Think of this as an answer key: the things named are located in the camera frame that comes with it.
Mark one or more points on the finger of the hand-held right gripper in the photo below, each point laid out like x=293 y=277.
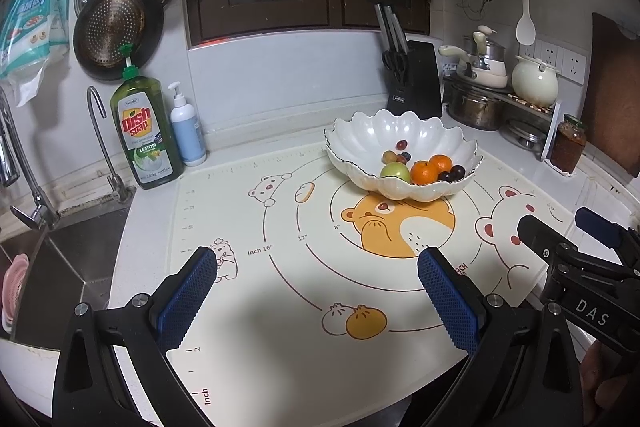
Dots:
x=537 y=232
x=597 y=224

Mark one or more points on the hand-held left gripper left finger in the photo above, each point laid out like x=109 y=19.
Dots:
x=190 y=297

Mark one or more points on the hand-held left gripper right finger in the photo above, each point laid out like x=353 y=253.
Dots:
x=447 y=302

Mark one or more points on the black plum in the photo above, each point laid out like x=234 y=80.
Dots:
x=458 y=170

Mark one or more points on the dark purple grape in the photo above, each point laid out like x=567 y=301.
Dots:
x=445 y=177

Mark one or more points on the orange mandarin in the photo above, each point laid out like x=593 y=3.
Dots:
x=423 y=173
x=441 y=163

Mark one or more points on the green round fruit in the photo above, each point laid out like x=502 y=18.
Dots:
x=395 y=171

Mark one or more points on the white scalloped ceramic bowl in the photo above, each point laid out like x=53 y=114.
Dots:
x=430 y=132

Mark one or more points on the tan longan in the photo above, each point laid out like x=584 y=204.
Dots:
x=388 y=156

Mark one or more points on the person's right hand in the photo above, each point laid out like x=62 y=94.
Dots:
x=600 y=377

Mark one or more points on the glass jar of chili sauce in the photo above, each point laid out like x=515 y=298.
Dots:
x=567 y=147

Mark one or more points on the steel pan lid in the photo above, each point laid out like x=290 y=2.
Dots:
x=527 y=137

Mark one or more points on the metal pot rack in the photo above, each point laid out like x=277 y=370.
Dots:
x=552 y=132

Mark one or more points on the cream bear print silicone mat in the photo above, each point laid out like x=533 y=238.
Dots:
x=300 y=307

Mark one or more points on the dark wooden cutting board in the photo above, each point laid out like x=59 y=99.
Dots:
x=615 y=107

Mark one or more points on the wooden bead trivet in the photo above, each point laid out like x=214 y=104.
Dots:
x=530 y=104

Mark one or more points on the stainless steel sink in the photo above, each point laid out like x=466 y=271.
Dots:
x=65 y=267

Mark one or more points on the steel stock pot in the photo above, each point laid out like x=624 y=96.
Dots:
x=475 y=109

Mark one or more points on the cream lidded casserole pot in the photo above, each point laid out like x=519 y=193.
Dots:
x=534 y=82

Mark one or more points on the green dish soap bottle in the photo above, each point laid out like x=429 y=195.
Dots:
x=147 y=142

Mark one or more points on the white blue pump bottle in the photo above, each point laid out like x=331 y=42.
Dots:
x=187 y=132

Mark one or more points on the thin chrome gooseneck tap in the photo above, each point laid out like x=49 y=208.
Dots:
x=100 y=142

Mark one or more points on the steel pot with cream lid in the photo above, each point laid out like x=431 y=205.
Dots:
x=492 y=52

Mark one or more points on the black knife block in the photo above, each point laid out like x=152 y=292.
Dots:
x=420 y=82

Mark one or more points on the white rice paddle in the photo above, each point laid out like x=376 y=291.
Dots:
x=526 y=29

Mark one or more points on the chrome kitchen faucet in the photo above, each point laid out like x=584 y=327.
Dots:
x=22 y=167

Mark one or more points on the perforated dark strainer pan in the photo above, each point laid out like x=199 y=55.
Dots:
x=112 y=32

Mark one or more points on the green white paper towel pack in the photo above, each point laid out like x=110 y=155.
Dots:
x=30 y=22

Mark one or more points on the white wall power outlet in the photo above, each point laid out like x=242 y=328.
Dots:
x=529 y=51
x=573 y=67
x=550 y=54

